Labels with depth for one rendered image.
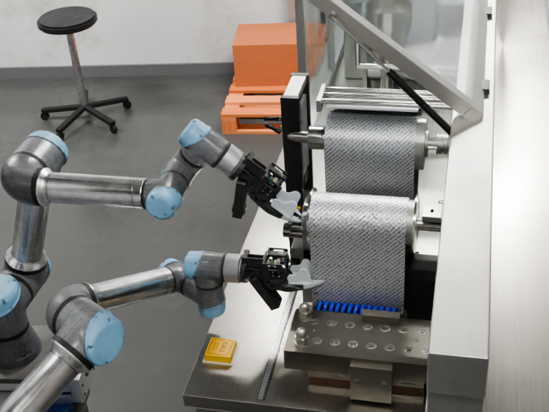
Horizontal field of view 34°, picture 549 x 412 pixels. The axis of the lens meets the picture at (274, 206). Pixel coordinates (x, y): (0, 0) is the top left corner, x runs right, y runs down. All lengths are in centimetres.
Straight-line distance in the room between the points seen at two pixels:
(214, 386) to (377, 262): 52
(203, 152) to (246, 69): 332
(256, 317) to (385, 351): 46
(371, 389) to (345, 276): 29
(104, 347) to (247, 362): 43
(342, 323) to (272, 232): 63
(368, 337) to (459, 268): 83
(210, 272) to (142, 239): 215
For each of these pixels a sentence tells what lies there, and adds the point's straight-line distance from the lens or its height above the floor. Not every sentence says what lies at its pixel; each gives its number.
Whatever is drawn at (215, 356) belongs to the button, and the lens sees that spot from 234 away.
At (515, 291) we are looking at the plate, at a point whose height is 144.
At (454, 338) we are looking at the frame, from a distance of 128.
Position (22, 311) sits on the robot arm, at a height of 97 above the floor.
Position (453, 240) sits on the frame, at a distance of 146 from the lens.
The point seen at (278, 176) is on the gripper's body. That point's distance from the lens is 217.
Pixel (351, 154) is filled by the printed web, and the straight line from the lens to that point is 233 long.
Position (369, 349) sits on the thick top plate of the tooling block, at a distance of 218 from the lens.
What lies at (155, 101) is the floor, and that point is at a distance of 572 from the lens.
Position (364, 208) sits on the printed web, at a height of 130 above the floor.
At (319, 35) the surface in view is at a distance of 307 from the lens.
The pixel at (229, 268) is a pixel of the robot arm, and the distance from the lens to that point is 227.
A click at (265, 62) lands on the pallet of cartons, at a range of 541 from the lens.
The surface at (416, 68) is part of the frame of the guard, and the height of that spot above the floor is 176.
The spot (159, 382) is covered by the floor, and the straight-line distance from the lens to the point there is 364.
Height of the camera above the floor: 251
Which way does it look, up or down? 33 degrees down
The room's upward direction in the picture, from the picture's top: 4 degrees counter-clockwise
